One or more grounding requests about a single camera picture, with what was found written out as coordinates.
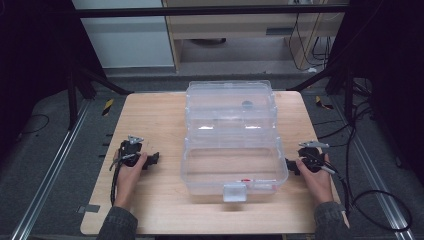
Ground black horizontal bar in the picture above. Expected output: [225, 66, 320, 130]
[71, 5, 350, 19]

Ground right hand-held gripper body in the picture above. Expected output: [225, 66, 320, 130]
[297, 140, 331, 174]

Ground dark curtain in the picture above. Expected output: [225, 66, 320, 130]
[328, 0, 424, 188]
[0, 0, 101, 158]

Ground clear plastic storage box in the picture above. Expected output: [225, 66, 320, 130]
[180, 79, 290, 204]

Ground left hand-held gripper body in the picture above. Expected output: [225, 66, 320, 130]
[118, 134, 150, 169]

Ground light wooden desk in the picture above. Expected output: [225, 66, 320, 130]
[161, 0, 350, 72]

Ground black cables under desk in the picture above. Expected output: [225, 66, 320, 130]
[287, 12, 334, 72]

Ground white cabinet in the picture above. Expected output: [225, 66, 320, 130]
[71, 0, 176, 70]

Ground person's left hand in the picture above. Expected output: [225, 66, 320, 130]
[113, 151, 148, 210]

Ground thin black floor cable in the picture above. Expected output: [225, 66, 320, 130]
[19, 113, 51, 136]

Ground person's right hand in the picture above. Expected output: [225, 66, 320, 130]
[295, 153, 335, 206]

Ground grey tape strip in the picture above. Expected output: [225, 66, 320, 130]
[76, 203, 101, 215]

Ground yellow black striped tape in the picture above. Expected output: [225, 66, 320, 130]
[314, 95, 335, 111]
[101, 98, 115, 117]

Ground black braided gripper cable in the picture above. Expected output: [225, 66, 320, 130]
[109, 140, 129, 206]

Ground aluminium floor rail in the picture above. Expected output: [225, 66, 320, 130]
[331, 95, 417, 240]
[9, 99, 92, 240]

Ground black metal stand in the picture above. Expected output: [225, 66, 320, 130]
[287, 63, 356, 125]
[64, 61, 135, 132]

